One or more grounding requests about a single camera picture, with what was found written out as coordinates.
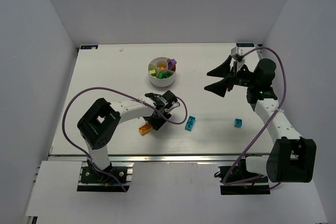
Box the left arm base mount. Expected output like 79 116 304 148
77 163 133 193

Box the orange rectangular lego brick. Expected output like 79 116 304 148
139 123 153 136

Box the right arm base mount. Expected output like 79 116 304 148
214 155 270 196

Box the blue label left corner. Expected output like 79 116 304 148
80 45 98 50

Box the green sloped lego brick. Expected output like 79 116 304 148
164 72 172 78

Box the white round divided container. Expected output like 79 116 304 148
148 57 177 88

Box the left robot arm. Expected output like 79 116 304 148
77 90 177 170

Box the dark green curved lego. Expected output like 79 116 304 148
157 72 164 79

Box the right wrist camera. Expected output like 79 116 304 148
230 46 245 71

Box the blue label right corner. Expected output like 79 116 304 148
236 42 255 48

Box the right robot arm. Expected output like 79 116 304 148
204 56 317 183

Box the long teal lego brick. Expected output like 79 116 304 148
185 115 196 132

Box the blue label corner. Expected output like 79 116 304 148
80 45 98 50
236 42 255 48

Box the aluminium front rail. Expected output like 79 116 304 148
47 153 268 164

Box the small teal lego brick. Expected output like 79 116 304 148
234 119 243 128

